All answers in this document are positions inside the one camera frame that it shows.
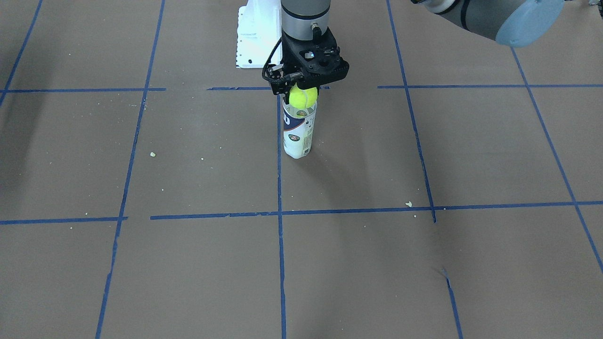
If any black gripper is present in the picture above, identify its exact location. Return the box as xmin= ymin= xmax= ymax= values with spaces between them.
xmin=282 ymin=28 xmax=350 ymax=95

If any yellow tennis ball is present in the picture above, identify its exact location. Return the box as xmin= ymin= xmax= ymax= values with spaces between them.
xmin=288 ymin=85 xmax=318 ymax=109

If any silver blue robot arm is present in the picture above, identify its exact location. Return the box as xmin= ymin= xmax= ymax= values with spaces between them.
xmin=263 ymin=0 xmax=565 ymax=95

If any clear tennis ball can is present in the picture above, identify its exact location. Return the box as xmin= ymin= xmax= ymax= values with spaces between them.
xmin=282 ymin=99 xmax=318 ymax=159

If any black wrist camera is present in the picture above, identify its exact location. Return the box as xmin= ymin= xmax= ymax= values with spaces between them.
xmin=262 ymin=64 xmax=304 ymax=96

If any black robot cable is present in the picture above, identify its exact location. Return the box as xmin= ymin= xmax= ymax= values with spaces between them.
xmin=265 ymin=38 xmax=284 ymax=71

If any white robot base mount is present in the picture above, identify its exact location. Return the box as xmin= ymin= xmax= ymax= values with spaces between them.
xmin=236 ymin=0 xmax=282 ymax=69

